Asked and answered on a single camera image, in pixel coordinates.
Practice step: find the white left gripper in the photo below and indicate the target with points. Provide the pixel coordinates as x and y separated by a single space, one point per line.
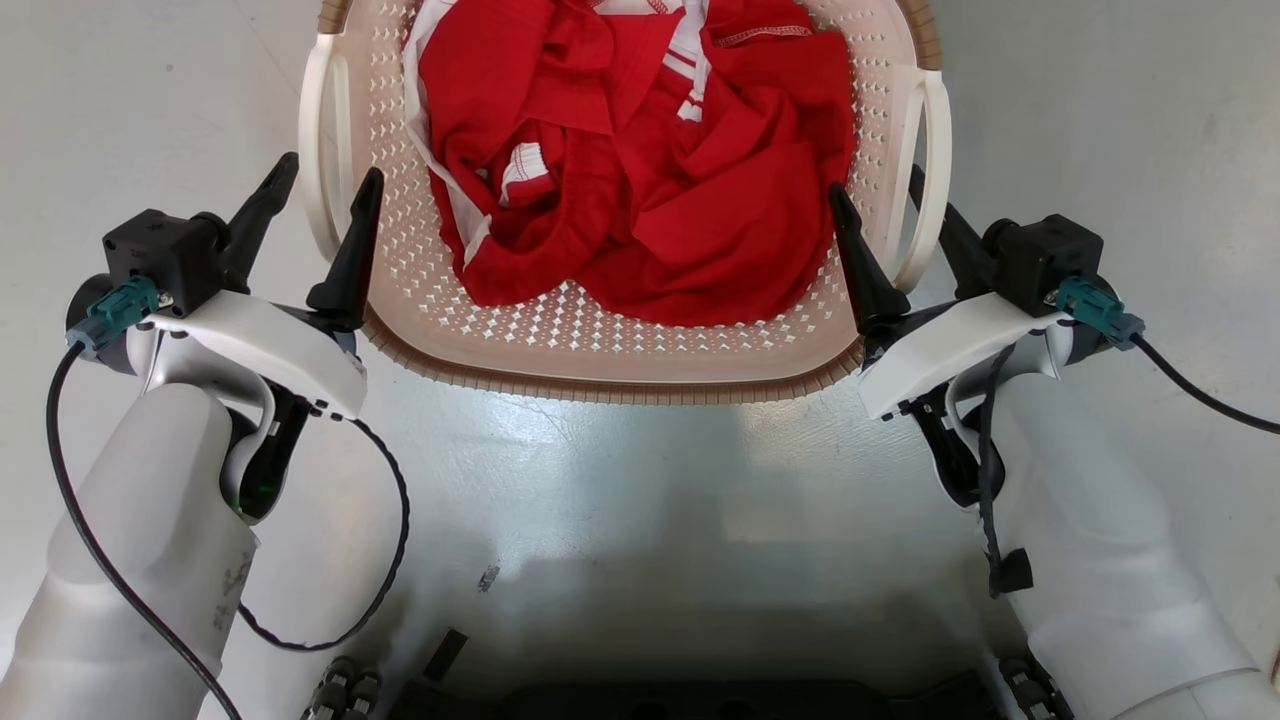
265 345

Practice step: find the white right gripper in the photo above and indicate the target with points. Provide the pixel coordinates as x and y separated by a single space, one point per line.
945 350

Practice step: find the beige perforated plastic laundry basket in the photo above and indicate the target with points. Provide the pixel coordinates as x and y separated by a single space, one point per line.
600 345

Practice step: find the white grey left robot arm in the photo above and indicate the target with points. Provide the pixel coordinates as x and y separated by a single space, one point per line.
130 520

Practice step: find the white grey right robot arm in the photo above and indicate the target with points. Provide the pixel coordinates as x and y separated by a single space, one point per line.
1110 560

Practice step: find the dark robot base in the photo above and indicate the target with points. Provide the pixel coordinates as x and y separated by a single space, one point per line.
700 702

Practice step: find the red garment with white trim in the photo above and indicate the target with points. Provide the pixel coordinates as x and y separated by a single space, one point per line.
700 230

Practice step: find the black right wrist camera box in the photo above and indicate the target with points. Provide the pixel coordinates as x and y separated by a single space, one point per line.
1045 258

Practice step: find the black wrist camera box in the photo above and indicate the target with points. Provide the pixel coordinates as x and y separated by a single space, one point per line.
1045 258
160 252

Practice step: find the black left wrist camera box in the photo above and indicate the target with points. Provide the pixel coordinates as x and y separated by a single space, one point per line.
160 252

